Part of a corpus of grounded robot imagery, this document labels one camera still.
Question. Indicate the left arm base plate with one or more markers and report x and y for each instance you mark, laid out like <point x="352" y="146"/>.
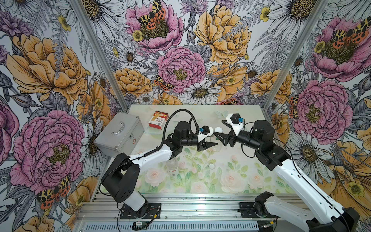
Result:
<point x="148" y="211"/>

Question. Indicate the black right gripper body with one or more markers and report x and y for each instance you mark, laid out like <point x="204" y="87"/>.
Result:
<point x="232" y="137"/>

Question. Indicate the small green circuit board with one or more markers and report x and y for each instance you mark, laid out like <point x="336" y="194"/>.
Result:
<point x="139" y="225"/>

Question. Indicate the left aluminium corner post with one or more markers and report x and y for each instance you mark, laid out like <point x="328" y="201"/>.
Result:
<point x="94" y="41"/>

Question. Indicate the aluminium corner post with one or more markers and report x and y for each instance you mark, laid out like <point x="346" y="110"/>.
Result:
<point x="94" y="41"/>
<point x="311" y="23"/>

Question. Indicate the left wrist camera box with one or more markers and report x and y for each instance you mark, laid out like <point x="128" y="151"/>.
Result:
<point x="204" y="132"/>

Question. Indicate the clear bottle white label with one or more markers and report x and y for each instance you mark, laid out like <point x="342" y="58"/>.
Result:
<point x="173" y="167"/>

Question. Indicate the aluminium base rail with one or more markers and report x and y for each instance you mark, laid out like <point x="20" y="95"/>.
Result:
<point x="185" y="213"/>

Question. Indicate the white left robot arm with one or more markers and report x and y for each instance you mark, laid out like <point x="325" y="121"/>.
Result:
<point x="121" y="177"/>

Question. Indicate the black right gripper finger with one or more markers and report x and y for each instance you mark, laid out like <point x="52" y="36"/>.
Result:
<point x="223" y="138"/>
<point x="231" y="125"/>

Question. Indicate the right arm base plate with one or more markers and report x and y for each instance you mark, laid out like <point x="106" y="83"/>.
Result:
<point x="253" y="210"/>

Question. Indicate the red cigarette box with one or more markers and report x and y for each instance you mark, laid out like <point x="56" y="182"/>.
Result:
<point x="158" y="120"/>

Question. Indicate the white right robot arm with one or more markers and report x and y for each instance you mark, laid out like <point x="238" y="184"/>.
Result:
<point x="324" y="214"/>

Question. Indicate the right aluminium corner post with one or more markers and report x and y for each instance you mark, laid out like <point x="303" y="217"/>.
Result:
<point x="311" y="23"/>

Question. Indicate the silver metal case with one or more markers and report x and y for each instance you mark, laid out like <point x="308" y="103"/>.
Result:
<point x="120" y="136"/>

